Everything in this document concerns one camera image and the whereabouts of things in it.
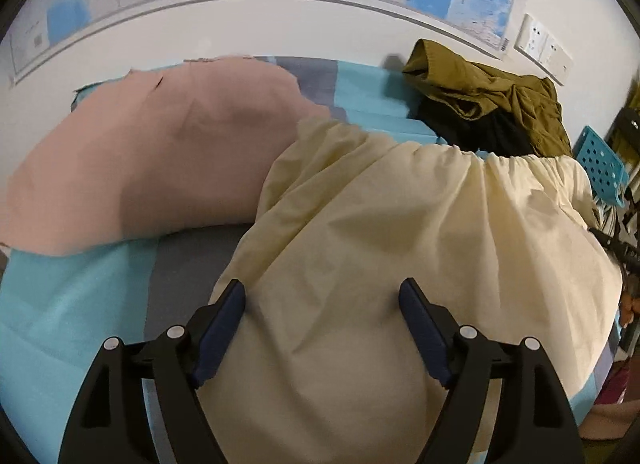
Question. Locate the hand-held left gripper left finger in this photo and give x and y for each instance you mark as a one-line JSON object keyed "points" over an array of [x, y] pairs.
{"points": [[220, 329]]}

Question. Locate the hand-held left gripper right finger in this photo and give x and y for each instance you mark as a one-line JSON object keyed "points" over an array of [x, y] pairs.
{"points": [[425, 329]]}

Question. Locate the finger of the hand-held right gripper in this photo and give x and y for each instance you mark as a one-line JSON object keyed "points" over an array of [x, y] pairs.
{"points": [[612, 243]]}

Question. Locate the cream elastic-waist garment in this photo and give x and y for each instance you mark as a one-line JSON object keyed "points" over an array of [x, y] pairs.
{"points": [[390, 244]]}

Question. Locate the blue perforated plastic stool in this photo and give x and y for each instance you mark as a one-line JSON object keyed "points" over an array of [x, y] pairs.
{"points": [[600, 164]]}

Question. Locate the blue grey striped bed sheet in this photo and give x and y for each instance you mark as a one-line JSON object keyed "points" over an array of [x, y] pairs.
{"points": [[75, 304]]}

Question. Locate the olive green jacket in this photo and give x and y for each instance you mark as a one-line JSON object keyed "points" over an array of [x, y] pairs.
{"points": [[530, 104]]}

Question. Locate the black garment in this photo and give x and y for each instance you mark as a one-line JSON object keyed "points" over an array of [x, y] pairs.
{"points": [[475, 131]]}

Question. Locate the pink cloth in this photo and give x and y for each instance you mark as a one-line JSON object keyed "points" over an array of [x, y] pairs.
{"points": [[150, 159]]}

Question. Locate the white wall socket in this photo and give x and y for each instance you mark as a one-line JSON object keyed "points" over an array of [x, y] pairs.
{"points": [[556, 59], [531, 38]]}

